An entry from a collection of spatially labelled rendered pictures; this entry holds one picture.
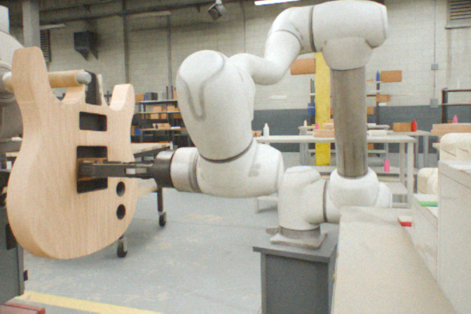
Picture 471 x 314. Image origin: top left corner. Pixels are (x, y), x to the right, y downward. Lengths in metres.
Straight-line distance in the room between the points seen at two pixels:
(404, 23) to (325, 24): 10.97
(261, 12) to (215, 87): 11.86
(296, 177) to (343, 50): 0.50
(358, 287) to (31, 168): 0.57
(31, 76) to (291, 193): 0.91
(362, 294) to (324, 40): 0.70
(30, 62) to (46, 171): 0.20
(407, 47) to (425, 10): 1.09
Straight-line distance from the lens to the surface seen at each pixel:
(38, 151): 0.74
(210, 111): 0.54
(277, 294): 1.40
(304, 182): 1.31
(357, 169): 1.23
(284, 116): 11.76
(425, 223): 0.64
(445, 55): 12.00
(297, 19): 1.06
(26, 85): 0.75
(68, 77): 0.79
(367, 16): 1.03
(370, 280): 0.58
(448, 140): 0.67
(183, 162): 0.69
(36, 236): 0.75
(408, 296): 0.55
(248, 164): 0.62
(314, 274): 1.33
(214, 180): 0.65
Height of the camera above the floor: 1.17
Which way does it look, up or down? 3 degrees down
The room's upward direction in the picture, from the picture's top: 1 degrees counter-clockwise
